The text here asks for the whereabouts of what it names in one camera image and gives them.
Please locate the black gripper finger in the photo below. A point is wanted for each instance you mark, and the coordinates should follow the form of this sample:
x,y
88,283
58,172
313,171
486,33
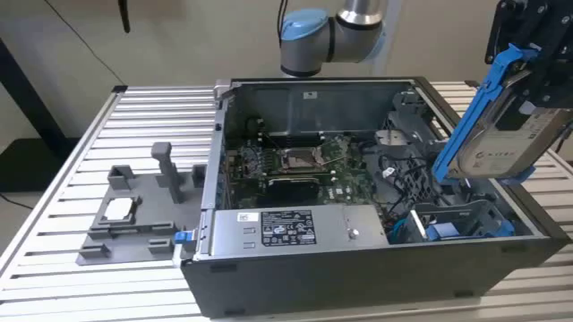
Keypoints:
x,y
511,117

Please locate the hard disk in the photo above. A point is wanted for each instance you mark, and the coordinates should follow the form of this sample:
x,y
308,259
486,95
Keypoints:
x,y
498,157

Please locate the disk bay with blue clips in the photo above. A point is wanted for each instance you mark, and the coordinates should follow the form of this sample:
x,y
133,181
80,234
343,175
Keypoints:
x,y
442,232

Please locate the grey metal drive cage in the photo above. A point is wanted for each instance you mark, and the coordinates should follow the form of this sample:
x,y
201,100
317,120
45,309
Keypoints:
x,y
395,137

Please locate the black perforated plastic shroud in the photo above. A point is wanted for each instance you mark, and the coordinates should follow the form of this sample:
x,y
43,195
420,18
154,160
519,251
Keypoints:
x,y
416,181

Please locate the green motherboard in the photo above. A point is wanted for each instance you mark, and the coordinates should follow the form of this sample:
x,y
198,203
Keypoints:
x,y
349,174

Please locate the CPU socket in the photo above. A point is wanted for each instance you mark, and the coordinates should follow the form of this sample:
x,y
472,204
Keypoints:
x,y
299,161

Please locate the black graphics card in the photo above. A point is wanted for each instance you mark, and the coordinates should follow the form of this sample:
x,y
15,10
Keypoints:
x,y
292,191

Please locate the black open PC case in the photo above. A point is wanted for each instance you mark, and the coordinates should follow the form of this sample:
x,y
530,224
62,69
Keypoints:
x,y
336,285

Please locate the silver power supply with labels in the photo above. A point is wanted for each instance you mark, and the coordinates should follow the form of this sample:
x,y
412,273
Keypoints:
x,y
233,241

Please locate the blue case latch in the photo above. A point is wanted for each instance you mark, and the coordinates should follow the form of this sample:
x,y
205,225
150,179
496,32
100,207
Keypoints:
x,y
181,237

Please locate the grey plastic parts rack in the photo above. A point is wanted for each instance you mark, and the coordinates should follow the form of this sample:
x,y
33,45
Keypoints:
x,y
148,201

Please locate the silver CPU plate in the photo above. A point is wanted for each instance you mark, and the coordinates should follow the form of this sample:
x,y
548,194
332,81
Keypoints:
x,y
118,209

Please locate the black desk frame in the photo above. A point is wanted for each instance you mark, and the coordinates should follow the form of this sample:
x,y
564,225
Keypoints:
x,y
27,100

